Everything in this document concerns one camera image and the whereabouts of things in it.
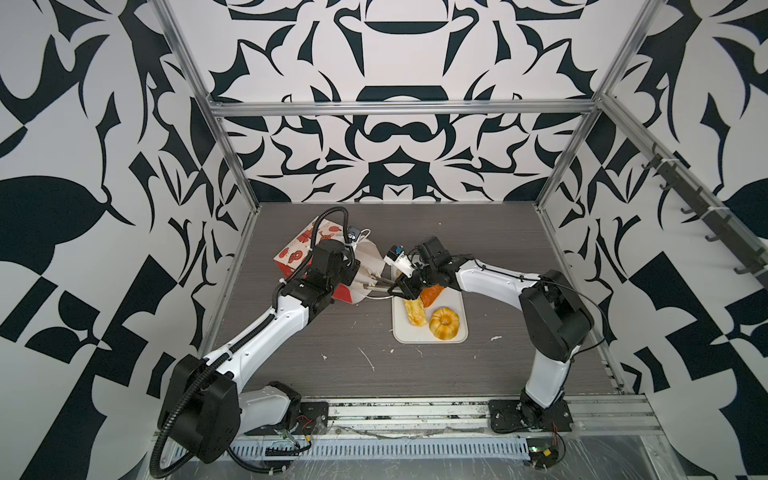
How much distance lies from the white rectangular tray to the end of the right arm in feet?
0.21

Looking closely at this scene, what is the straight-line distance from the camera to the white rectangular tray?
0.89 meters

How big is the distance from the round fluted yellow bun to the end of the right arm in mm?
121

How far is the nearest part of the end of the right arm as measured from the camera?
2.29 ft

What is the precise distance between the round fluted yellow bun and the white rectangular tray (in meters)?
0.01

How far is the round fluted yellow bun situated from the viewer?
2.84 feet
